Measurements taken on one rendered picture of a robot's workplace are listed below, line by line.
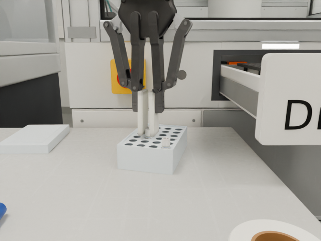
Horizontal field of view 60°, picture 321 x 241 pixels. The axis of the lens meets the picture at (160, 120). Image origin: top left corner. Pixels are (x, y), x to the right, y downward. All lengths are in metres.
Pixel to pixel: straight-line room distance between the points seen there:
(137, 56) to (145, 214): 0.22
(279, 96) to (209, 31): 0.32
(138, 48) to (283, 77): 0.20
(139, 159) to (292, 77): 0.23
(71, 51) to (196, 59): 0.27
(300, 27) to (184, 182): 0.45
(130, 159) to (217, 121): 0.31
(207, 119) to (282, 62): 0.34
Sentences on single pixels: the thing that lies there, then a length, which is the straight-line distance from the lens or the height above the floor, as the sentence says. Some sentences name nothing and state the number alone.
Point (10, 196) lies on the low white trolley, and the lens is 0.39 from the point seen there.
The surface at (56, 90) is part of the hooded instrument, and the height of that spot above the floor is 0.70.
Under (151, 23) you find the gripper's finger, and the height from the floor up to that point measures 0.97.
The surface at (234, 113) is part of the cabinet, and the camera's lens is 0.67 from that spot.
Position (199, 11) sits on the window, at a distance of 0.65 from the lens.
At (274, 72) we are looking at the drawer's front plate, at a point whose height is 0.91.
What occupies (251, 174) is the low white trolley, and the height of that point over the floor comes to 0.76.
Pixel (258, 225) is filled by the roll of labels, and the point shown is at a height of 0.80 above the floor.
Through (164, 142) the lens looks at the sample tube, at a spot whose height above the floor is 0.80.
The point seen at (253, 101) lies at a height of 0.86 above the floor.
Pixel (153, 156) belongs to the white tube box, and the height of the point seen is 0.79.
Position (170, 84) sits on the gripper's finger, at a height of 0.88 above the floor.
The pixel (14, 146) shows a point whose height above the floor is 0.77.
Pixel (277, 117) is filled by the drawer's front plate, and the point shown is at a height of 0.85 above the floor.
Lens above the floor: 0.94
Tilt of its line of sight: 15 degrees down
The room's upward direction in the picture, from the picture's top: straight up
